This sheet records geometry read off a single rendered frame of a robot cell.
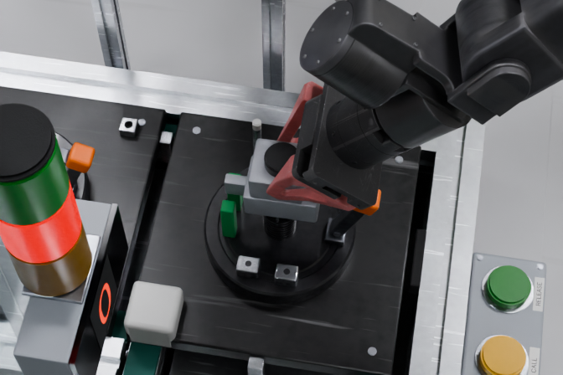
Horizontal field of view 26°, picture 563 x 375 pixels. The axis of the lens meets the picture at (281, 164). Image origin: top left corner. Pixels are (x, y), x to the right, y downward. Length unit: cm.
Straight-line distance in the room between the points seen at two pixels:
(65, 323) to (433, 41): 32
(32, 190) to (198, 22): 75
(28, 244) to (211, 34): 70
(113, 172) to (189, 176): 7
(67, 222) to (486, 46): 30
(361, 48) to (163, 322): 36
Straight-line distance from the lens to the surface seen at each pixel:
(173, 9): 143
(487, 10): 86
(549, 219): 130
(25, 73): 128
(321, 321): 111
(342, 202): 97
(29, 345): 82
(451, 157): 120
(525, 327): 113
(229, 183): 106
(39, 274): 78
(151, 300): 110
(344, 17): 85
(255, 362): 109
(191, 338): 110
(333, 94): 96
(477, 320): 113
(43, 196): 70
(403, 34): 85
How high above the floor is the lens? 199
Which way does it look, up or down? 60 degrees down
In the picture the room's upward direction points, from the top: straight up
